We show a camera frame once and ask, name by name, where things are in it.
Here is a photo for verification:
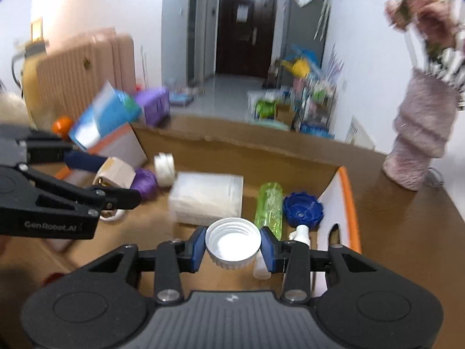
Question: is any yellow watering can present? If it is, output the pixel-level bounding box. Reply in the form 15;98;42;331
281;59;312;79

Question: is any grey refrigerator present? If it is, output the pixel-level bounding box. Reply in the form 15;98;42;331
281;0;331;81

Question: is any printed orange cardboard box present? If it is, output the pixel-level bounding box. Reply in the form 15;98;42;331
54;122;362;299

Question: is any small white round cup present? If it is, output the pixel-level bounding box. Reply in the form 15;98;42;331
99;209;125;223

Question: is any small white spray bottle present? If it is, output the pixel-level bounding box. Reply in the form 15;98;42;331
289;225;312;248

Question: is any blue plastic holder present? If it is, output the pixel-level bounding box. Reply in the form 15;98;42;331
291;44;322;67

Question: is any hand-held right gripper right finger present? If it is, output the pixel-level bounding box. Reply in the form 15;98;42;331
261;227;378;304

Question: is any orange fruit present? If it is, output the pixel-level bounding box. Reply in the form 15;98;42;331
51;116;74;139

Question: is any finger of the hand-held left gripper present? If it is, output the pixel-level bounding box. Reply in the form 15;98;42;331
17;163;142;219
25;131;110;173

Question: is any purple dried grass decoration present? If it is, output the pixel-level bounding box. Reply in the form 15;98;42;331
325;44;344;81

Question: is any white threaded jar cap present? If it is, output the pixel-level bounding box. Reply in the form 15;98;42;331
205;218;262;272

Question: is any grey interior door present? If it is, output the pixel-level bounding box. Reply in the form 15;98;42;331
187;0;210;88

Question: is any pink ribbed suitcase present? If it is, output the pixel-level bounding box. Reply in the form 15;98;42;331
36;28;137;125

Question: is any white translucent plastic container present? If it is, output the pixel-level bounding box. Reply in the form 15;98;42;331
168;172;244;227

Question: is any white plastic bag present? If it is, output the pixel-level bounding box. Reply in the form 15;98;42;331
0;92;30;125

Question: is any purple box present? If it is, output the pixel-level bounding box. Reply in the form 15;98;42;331
135;88;171;126

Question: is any storage rack with supplies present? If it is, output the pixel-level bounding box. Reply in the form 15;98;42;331
291;76;339;139

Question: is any pink textured vase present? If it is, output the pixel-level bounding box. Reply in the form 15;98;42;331
382;68;460;192

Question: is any dark brown entrance door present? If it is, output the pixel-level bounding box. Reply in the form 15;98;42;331
217;0;279;79

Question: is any white folded umbrella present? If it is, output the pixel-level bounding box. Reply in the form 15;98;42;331
314;0;332;41

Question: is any blue scalloped lid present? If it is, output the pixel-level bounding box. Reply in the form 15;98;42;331
282;191;324;230

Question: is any yellow thermos jug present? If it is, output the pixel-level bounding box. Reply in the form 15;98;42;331
12;38;50;129

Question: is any green package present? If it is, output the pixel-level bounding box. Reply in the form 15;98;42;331
254;100;279;121

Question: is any white tape roll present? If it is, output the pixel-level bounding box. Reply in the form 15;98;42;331
153;153;177;186

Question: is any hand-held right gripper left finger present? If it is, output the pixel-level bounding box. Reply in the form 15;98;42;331
89;226;207;305

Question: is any blue tissue pack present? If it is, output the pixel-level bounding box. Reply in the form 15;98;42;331
69;82;142;150

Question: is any green spray bottle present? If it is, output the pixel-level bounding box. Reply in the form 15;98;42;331
253;183;284;280

